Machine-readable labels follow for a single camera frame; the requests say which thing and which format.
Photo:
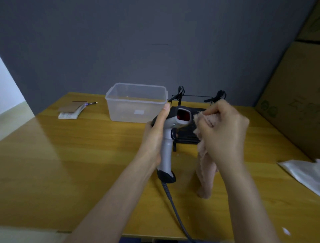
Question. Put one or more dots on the black scanner stand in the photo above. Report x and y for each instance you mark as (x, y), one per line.
(190, 120)

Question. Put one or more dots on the pink cloth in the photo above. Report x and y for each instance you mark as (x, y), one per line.
(206, 155)

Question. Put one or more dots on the person's left forearm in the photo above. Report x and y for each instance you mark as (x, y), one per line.
(112, 202)

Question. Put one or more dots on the large cardboard box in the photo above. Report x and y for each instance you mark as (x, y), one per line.
(292, 100)

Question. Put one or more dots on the person's right forearm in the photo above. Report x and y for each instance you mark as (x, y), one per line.
(246, 202)

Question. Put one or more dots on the black pen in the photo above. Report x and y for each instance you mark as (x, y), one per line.
(91, 103)

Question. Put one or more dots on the white plastic bag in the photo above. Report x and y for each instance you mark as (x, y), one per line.
(302, 174)

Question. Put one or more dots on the person's left hand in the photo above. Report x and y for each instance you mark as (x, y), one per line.
(152, 140)

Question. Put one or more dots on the notepad with brown cover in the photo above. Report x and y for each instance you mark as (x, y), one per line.
(71, 111)

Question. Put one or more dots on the person's right hand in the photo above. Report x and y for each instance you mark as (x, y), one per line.
(225, 135)

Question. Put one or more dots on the person's left thumb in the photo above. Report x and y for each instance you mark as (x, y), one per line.
(163, 116)

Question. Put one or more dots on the clear plastic container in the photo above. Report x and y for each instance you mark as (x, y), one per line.
(136, 102)

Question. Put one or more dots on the grey barcode scanner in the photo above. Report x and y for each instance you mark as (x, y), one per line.
(172, 130)

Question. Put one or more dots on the person's right fingers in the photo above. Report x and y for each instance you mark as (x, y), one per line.
(212, 117)

